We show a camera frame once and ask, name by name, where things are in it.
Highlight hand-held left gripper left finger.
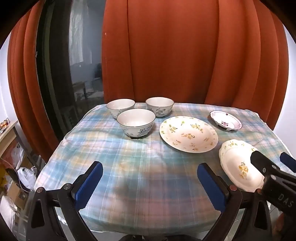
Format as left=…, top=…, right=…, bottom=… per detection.
left=27, top=161, right=104, bottom=241

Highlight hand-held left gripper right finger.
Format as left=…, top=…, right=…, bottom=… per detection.
left=197, top=163, right=273, bottom=241

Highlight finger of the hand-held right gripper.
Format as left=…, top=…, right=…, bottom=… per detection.
left=279, top=152, right=296, bottom=173
left=250, top=151, right=281, bottom=177

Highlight scalloped yellow floral plate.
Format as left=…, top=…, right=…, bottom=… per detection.
left=219, top=139, right=265, bottom=192

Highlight small red floral plate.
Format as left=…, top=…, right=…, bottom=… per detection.
left=210, top=110, right=243, bottom=131

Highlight large round yellow floral plate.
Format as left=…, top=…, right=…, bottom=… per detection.
left=159, top=116, right=219, bottom=153

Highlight white bowl blue floral print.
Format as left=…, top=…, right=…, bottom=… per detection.
left=117, top=108, right=156, bottom=140
left=106, top=99, right=136, bottom=119
left=145, top=97, right=174, bottom=118

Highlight plaid tablecloth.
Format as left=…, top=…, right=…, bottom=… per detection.
left=33, top=102, right=289, bottom=233

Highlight white plastic bag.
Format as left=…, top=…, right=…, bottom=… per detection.
left=17, top=167, right=38, bottom=192

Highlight cardboard box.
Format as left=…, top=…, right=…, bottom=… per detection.
left=4, top=182, right=29, bottom=209

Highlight wooden shelf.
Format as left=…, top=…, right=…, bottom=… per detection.
left=0, top=120, right=19, bottom=158

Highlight small figurines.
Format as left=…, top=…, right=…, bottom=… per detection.
left=0, top=118, right=11, bottom=131

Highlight dark glass window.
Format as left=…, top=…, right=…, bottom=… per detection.
left=35, top=0, right=105, bottom=141

